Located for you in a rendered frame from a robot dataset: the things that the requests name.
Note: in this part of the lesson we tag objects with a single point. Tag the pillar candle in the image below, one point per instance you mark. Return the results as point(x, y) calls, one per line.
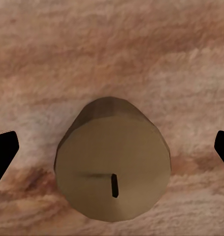
point(113, 164)

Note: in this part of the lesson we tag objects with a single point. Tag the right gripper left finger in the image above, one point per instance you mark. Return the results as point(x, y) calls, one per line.
point(9, 146)

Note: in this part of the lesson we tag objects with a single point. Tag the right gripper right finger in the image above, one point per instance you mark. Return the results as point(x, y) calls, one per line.
point(219, 144)

